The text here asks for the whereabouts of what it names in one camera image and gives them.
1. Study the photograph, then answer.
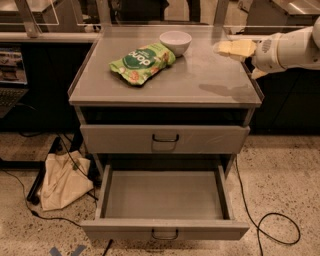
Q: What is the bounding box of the black floor cable left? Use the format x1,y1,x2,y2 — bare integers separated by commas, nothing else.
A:
0,131,100,228

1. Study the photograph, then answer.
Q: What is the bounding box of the white ceramic bowl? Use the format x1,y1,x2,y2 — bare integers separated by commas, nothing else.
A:
159,31,192,57

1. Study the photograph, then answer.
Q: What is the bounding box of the black lower drawer handle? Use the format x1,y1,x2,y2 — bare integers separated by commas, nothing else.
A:
151,229,179,241

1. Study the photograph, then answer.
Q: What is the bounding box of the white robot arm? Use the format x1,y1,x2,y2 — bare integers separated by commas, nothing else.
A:
213,17,320,79

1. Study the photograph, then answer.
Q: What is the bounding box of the black upper drawer handle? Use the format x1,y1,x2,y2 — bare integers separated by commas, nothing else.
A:
152,134,180,143

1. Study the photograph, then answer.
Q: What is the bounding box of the black floor cable right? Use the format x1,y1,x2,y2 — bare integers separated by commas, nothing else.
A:
234,155,302,256

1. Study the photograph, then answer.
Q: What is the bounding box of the closed upper grey drawer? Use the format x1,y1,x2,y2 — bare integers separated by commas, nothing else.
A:
80,125,250,154

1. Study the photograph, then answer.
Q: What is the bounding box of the open lower grey drawer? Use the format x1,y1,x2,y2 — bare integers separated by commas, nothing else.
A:
81,165,249,240

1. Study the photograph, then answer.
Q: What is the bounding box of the black floor cable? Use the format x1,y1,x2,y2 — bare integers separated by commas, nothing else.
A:
0,131,100,228
234,155,302,256

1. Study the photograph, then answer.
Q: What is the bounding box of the beige cloth tote bag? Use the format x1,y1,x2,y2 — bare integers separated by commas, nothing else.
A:
40,151,93,211

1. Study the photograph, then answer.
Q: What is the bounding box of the laptop computer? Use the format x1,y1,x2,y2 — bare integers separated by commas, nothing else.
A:
0,43,29,118

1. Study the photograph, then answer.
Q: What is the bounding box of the white horizontal rail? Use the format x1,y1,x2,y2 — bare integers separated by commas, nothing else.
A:
0,26,268,47

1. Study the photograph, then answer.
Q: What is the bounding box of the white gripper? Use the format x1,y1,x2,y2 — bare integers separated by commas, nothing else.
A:
213,33,285,79

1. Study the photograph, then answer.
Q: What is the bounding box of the grey drawer cabinet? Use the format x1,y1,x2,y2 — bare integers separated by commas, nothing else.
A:
67,25,265,242

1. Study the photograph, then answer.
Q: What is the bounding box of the green rice chip bag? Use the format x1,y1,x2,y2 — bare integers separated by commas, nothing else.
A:
109,43,176,86

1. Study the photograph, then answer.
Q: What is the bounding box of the black drawer handle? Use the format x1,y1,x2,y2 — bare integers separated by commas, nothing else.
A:
152,134,180,143
151,229,179,241

